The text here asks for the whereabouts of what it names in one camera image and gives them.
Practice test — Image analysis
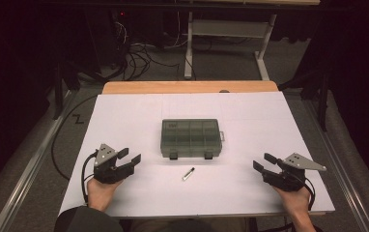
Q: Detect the left hand-held gripper cable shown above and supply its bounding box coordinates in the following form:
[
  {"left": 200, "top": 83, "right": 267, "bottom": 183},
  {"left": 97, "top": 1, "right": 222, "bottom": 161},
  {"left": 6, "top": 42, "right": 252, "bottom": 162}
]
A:
[{"left": 80, "top": 151, "right": 99, "bottom": 206}]

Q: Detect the white table cover sheet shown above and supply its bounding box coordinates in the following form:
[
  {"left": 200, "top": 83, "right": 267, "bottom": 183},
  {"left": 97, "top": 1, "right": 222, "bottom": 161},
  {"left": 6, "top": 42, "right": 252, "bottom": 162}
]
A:
[{"left": 58, "top": 91, "right": 336, "bottom": 218}]

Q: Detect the white frame desk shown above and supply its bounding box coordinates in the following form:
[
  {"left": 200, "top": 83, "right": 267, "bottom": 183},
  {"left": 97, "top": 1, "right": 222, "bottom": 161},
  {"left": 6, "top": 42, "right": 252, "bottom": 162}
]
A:
[{"left": 179, "top": 0, "right": 322, "bottom": 81}]

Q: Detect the dark equipment with red light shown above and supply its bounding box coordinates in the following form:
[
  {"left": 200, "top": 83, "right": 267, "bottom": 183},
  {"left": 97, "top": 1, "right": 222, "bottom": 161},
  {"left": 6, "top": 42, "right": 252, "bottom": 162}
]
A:
[{"left": 108, "top": 9, "right": 132, "bottom": 67}]

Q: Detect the grey plastic compartment box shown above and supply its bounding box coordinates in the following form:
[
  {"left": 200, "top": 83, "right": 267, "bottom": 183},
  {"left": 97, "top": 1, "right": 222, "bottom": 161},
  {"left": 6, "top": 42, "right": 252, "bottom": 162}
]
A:
[{"left": 159, "top": 118, "right": 226, "bottom": 161}]

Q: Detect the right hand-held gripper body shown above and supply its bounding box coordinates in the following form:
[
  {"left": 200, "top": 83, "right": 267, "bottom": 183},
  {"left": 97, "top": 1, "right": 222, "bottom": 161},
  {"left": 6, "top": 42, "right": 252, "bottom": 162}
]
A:
[{"left": 262, "top": 152, "right": 327, "bottom": 193}]

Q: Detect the long black floor cable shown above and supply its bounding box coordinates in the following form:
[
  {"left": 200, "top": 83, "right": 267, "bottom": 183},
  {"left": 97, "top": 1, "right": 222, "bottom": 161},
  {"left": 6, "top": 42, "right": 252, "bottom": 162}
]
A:
[{"left": 50, "top": 95, "right": 99, "bottom": 182}]

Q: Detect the aluminium floor rail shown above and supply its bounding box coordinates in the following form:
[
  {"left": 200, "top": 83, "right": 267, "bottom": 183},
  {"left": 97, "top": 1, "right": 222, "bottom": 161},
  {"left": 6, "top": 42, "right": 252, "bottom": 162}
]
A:
[
  {"left": 0, "top": 90, "right": 78, "bottom": 232},
  {"left": 301, "top": 96, "right": 369, "bottom": 232}
]

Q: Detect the person's right hand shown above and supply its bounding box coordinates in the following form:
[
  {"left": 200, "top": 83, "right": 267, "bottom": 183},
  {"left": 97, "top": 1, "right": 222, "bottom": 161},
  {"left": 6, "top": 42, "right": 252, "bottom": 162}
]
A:
[{"left": 272, "top": 186, "right": 312, "bottom": 220}]

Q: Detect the hand-held gripper cable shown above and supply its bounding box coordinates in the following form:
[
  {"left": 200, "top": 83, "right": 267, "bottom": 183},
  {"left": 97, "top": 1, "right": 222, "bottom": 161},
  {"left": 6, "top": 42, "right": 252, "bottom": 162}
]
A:
[
  {"left": 80, "top": 151, "right": 99, "bottom": 206},
  {"left": 297, "top": 175, "right": 317, "bottom": 213}
]

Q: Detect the tangle of floor cables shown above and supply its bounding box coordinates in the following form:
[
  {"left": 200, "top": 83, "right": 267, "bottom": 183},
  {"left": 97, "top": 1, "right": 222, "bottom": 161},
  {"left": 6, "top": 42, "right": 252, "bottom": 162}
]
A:
[{"left": 109, "top": 18, "right": 181, "bottom": 81}]

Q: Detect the black metal stand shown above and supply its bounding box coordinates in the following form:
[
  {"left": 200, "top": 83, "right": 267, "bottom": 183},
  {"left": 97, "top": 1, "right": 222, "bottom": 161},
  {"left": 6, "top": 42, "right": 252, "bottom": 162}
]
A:
[
  {"left": 51, "top": 62, "right": 81, "bottom": 121},
  {"left": 277, "top": 69, "right": 330, "bottom": 132}
]

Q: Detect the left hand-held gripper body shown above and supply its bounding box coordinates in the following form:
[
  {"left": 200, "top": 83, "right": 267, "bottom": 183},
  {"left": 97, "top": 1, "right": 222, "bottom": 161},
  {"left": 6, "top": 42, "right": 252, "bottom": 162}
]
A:
[{"left": 93, "top": 143, "right": 133, "bottom": 185}]

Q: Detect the right hand-held gripper cable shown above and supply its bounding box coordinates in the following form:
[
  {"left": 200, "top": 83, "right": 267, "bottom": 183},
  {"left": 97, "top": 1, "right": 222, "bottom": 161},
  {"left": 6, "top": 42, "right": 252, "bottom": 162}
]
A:
[{"left": 297, "top": 175, "right": 317, "bottom": 213}]

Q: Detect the wooden table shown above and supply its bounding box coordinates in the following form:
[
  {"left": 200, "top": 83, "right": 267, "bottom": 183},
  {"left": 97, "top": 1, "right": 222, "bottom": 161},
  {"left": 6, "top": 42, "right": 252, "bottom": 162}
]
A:
[{"left": 101, "top": 80, "right": 279, "bottom": 96}]

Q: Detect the person's left hand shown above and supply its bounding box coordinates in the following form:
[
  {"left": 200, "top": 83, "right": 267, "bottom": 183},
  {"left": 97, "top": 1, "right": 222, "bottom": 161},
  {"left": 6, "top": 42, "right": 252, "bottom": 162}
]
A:
[{"left": 86, "top": 177, "right": 125, "bottom": 213}]

